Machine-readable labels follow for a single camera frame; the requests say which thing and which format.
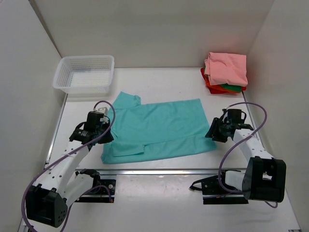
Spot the pink folded t shirt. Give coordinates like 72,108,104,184
204,52,248,87

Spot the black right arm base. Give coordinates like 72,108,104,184
189,175,249,205

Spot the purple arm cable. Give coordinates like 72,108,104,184
202,102,278,208
21,101,116,232

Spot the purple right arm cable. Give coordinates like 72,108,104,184
202,102,278,208

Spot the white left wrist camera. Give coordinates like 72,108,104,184
97,107,108,116

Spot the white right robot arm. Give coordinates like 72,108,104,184
205,109,286,203

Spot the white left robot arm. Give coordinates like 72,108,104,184
22,107,113,228

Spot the white plastic basket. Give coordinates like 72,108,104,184
53,55,114,96

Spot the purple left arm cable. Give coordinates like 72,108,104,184
21,101,116,232

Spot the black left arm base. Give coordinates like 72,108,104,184
75,169,116,203

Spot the teal t shirt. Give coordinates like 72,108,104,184
101,92,217,164

